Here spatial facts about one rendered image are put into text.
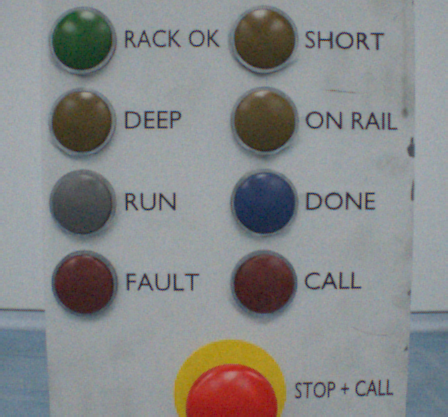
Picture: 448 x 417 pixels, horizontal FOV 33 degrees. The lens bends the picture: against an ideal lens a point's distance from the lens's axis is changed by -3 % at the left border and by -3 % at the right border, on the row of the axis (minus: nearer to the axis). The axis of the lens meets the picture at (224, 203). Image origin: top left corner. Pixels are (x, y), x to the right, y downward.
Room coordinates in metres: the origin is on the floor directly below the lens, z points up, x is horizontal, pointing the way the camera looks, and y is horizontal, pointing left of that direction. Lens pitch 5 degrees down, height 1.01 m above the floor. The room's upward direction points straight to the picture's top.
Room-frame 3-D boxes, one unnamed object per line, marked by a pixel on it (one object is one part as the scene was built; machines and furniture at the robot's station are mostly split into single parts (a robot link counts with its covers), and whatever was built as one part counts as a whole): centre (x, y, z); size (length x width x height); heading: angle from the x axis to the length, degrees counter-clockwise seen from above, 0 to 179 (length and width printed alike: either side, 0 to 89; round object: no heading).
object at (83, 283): (0.33, 0.06, 0.95); 0.03 x 0.01 x 0.03; 92
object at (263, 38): (0.33, -0.02, 1.06); 0.03 x 0.01 x 0.03; 92
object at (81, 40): (0.33, 0.06, 1.06); 0.03 x 0.01 x 0.03; 92
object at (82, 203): (0.33, 0.06, 0.99); 0.03 x 0.01 x 0.03; 92
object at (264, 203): (0.33, -0.02, 0.99); 0.03 x 0.01 x 0.03; 92
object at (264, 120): (0.33, -0.02, 1.02); 0.03 x 0.01 x 0.03; 92
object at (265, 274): (0.33, -0.02, 0.95); 0.03 x 0.01 x 0.03; 92
